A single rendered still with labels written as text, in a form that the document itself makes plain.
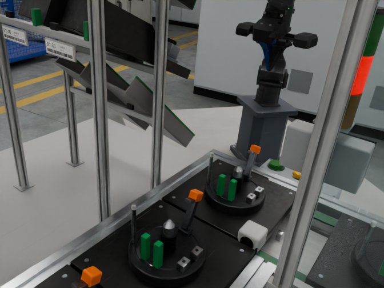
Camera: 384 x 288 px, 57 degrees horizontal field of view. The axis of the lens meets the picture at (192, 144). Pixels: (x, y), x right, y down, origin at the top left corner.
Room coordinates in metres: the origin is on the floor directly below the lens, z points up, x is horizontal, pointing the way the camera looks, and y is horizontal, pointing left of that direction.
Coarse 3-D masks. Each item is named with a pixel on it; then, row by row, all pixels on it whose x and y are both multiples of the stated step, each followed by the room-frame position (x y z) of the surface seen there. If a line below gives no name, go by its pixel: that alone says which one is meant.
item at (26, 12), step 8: (24, 0) 0.83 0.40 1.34; (32, 0) 0.81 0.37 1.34; (40, 0) 0.79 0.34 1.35; (48, 0) 0.76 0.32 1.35; (56, 0) 0.76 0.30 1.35; (64, 0) 0.78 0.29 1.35; (24, 8) 0.82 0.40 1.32; (32, 8) 0.80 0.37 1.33; (40, 8) 0.77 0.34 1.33; (48, 8) 0.75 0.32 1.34; (56, 8) 0.76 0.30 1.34; (64, 8) 0.78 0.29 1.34; (24, 16) 0.81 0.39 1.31; (48, 16) 0.75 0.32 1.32; (56, 16) 0.76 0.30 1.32; (48, 24) 0.75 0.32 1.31; (72, 32) 0.79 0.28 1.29; (120, 56) 0.88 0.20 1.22
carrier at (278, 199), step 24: (216, 168) 0.79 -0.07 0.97; (240, 168) 0.68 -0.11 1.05; (216, 192) 0.66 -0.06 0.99; (240, 192) 0.67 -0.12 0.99; (264, 192) 0.67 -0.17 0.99; (288, 192) 0.71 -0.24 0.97; (216, 216) 0.60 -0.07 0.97; (240, 216) 0.61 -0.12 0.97; (264, 216) 0.61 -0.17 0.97; (240, 240) 0.53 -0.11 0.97; (264, 240) 0.54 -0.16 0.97
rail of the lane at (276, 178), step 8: (208, 152) 0.89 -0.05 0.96; (216, 152) 0.90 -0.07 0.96; (224, 160) 0.86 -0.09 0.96; (232, 160) 0.86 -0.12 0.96; (240, 160) 0.87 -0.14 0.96; (256, 168) 0.83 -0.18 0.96; (264, 176) 0.78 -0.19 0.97; (272, 176) 0.80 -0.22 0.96; (280, 176) 0.80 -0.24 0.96; (280, 184) 0.76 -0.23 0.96; (288, 184) 0.77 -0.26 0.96; (296, 184) 0.77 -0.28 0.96
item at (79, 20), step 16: (80, 0) 0.73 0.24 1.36; (64, 16) 0.75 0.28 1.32; (80, 16) 0.71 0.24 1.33; (112, 16) 0.69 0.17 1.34; (128, 16) 0.72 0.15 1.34; (80, 32) 0.78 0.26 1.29; (112, 32) 0.69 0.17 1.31; (128, 32) 0.72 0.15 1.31; (144, 32) 0.74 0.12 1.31; (112, 48) 0.79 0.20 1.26; (128, 48) 0.72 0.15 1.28; (144, 48) 0.75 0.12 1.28; (176, 64) 0.81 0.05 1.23
